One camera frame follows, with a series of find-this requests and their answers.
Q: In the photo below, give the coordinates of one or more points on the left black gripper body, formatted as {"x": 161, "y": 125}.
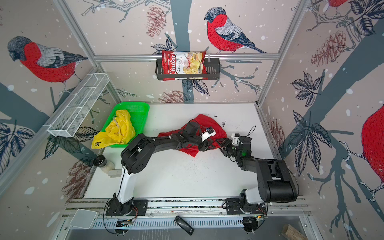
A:
{"x": 196, "y": 140}

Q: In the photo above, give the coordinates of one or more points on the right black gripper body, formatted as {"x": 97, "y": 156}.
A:
{"x": 231, "y": 149}

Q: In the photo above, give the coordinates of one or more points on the red shorts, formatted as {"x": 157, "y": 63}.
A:
{"x": 206, "y": 122}

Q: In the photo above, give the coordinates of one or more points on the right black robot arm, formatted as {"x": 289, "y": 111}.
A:
{"x": 274, "y": 181}

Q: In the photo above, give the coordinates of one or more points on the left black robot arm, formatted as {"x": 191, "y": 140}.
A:
{"x": 135, "y": 157}

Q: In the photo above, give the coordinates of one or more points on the yellow shorts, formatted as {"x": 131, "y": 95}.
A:
{"x": 119, "y": 132}

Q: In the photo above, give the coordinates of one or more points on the green plastic tray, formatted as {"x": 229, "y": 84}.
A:
{"x": 138, "y": 111}

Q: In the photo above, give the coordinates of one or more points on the red cassava chips bag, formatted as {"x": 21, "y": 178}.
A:
{"x": 178, "y": 63}

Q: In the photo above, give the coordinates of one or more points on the black remote-like device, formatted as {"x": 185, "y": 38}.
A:
{"x": 184, "y": 225}

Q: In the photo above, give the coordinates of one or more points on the wooden block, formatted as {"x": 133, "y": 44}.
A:
{"x": 290, "y": 233}

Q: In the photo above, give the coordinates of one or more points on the white square pad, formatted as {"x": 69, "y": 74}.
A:
{"x": 84, "y": 219}

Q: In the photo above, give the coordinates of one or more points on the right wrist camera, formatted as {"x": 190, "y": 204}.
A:
{"x": 235, "y": 139}

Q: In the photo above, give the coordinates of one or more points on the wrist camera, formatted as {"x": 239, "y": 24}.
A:
{"x": 235, "y": 139}
{"x": 210, "y": 132}

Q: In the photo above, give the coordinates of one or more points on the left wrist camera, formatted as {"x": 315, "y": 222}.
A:
{"x": 210, "y": 132}

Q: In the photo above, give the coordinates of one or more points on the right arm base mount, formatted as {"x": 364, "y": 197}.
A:
{"x": 239, "y": 205}

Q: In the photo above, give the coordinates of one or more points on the black wall basket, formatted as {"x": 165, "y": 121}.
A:
{"x": 212, "y": 65}

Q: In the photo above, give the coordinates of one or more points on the aluminium rail base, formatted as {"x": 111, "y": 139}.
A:
{"x": 160, "y": 214}

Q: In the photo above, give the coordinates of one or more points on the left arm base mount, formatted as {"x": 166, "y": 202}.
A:
{"x": 133, "y": 207}

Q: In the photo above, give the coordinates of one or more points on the white wire mesh basket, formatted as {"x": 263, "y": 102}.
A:
{"x": 80, "y": 103}

